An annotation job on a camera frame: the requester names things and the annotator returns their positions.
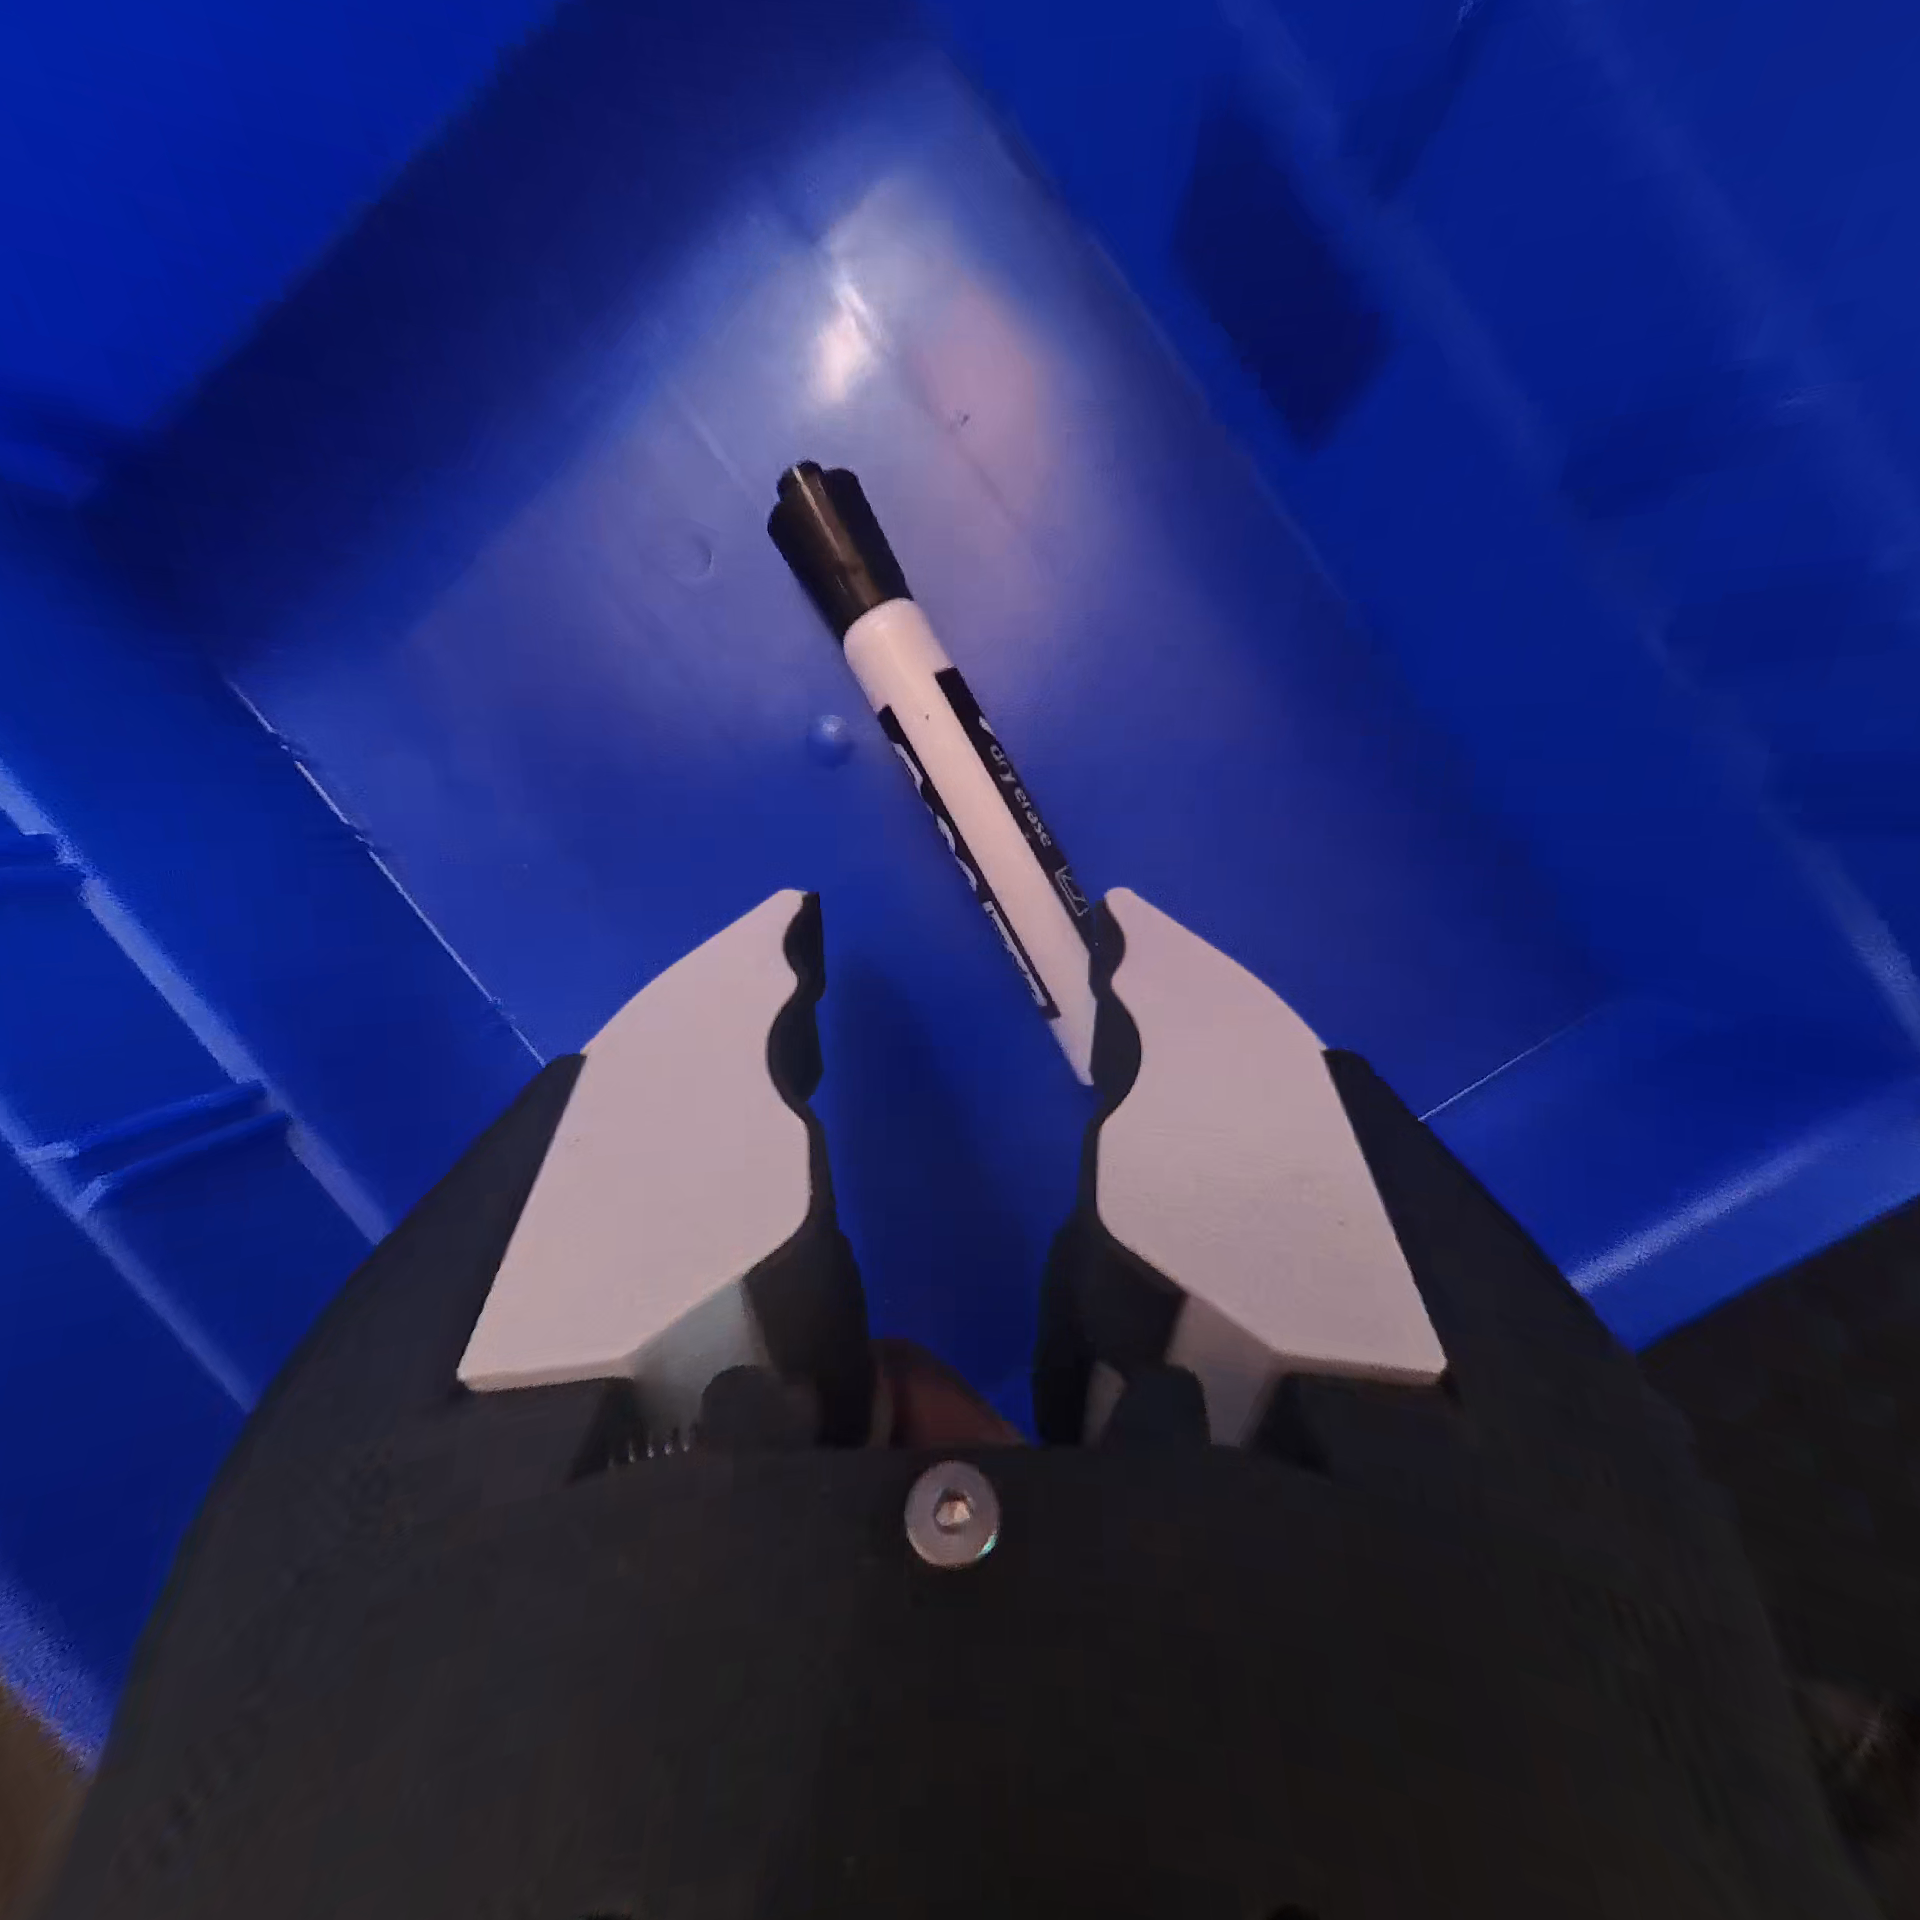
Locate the blue plastic bin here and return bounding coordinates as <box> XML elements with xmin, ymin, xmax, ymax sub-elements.
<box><xmin>0</xmin><ymin>0</ymin><xmax>1920</xmax><ymax>1764</ymax></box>

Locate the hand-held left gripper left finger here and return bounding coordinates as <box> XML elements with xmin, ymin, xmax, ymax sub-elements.
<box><xmin>456</xmin><ymin>886</ymin><xmax>882</xmax><ymax>1445</ymax></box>

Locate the white dry-erase marker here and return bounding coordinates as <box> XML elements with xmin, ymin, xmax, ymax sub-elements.
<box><xmin>835</xmin><ymin>609</ymin><xmax>1107</xmax><ymax>1086</ymax></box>

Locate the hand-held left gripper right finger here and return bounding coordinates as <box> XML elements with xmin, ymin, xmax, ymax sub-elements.
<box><xmin>1032</xmin><ymin>884</ymin><xmax>1450</xmax><ymax>1445</ymax></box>

